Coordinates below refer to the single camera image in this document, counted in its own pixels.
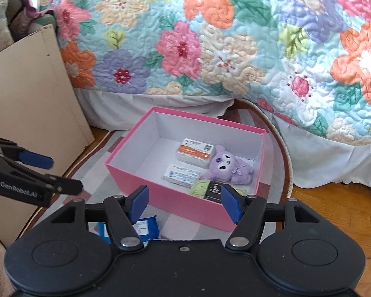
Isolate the purple plush toy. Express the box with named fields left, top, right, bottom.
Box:
left=199, top=144, right=255, bottom=186

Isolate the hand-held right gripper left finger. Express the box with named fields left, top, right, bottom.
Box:
left=34, top=185, right=150, bottom=252

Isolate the checkered rug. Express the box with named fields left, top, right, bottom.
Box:
left=25, top=98, right=295, bottom=242

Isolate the blue wet wipes pack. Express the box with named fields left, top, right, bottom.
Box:
left=96, top=215, right=160, bottom=245

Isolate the green cloth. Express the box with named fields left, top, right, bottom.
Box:
left=29, top=12, right=58, bottom=31

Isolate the pink cardboard box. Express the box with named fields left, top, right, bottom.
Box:
left=104, top=106, right=267, bottom=232

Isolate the beige cabinet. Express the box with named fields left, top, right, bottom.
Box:
left=0, top=23, right=95, bottom=248

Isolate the green yarn ball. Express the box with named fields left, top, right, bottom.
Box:
left=190, top=179, right=248, bottom=205

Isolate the small white labelled box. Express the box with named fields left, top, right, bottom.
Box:
left=162, top=163, right=202, bottom=187

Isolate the clear plastic box orange label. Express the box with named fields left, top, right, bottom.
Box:
left=176, top=138, right=217, bottom=166

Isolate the beige patterned cushion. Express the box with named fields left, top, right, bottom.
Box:
left=0, top=0, right=28, bottom=59

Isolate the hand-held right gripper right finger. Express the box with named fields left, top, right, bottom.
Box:
left=220, top=185, right=336, bottom=252

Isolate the floral quilt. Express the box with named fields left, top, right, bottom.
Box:
left=39, top=0, right=371, bottom=146

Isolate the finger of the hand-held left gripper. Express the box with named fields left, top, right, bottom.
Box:
left=0, top=134, right=54, bottom=171
left=46, top=174, right=83, bottom=195

